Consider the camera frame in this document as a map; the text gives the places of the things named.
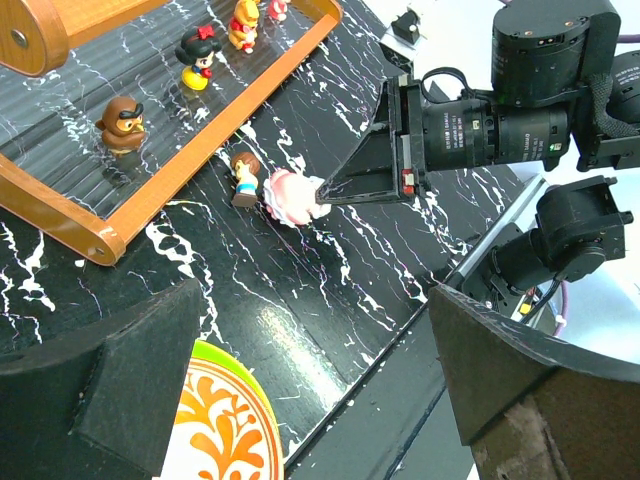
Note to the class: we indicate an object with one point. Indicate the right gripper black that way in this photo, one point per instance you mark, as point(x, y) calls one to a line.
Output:
point(411, 134)

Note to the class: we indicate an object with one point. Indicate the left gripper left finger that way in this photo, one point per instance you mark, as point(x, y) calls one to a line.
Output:
point(100, 402)

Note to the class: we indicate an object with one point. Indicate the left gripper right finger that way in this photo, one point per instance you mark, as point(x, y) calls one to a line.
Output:
point(532, 406)

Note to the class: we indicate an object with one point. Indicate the pink flamingo toy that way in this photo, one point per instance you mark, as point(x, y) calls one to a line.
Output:
point(290, 198)

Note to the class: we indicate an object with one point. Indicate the orange figure toy on shelf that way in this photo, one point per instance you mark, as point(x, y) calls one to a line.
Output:
point(242, 31)

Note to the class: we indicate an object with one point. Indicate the brown figure toy on shelf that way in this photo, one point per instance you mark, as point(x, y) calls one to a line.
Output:
point(122, 125)

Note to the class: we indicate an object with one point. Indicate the orange clear display shelf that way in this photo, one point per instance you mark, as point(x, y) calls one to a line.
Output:
point(63, 61)

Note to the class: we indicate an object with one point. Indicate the brown haired boy toy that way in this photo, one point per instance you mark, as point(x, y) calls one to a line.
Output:
point(245, 166)

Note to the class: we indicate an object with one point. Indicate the green bowl red pattern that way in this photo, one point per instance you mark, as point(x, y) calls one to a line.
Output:
point(225, 427)

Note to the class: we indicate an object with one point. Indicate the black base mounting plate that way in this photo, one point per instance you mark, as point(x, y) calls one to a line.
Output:
point(397, 424)

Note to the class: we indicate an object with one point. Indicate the pink pig toy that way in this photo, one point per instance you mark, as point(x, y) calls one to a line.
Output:
point(277, 9)

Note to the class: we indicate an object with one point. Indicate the black haired figure toy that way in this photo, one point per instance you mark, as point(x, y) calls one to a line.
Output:
point(196, 51)

